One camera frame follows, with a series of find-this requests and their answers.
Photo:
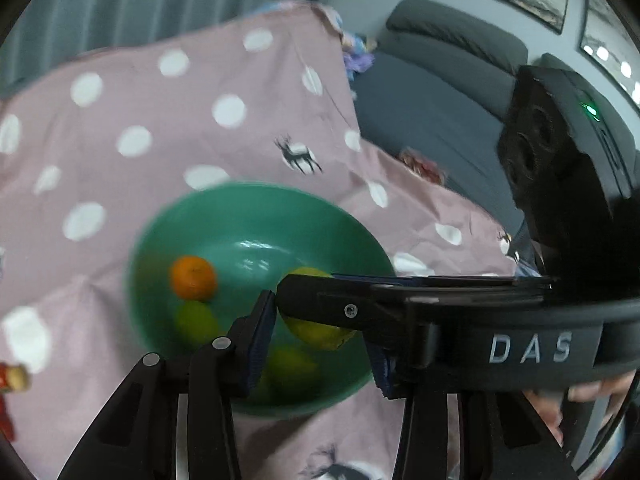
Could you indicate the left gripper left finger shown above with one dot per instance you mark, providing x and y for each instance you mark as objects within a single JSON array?
[{"x": 134, "y": 436}]

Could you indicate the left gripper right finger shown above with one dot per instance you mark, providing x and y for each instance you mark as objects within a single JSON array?
[{"x": 466, "y": 415}]

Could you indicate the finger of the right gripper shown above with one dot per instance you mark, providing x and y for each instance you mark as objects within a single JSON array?
[{"x": 379, "y": 308}]

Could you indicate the green fruit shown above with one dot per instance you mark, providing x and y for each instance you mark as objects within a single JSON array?
[
  {"x": 196, "y": 324},
  {"x": 318, "y": 336},
  {"x": 290, "y": 372}
]

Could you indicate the orange tangerine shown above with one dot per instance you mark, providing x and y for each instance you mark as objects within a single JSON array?
[{"x": 193, "y": 278}]

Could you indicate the yellow small fruit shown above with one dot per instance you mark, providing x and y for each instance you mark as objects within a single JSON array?
[{"x": 16, "y": 378}]

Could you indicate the person right hand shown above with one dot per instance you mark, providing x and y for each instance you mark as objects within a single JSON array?
[{"x": 549, "y": 410}]

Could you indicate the red snack packet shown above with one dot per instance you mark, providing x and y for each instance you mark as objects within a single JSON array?
[{"x": 422, "y": 166}]

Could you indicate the grey sofa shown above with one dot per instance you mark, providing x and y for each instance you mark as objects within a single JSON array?
[{"x": 441, "y": 84}]

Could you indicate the pink polka dot cloth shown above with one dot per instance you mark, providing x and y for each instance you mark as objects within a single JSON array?
[{"x": 93, "y": 151}]

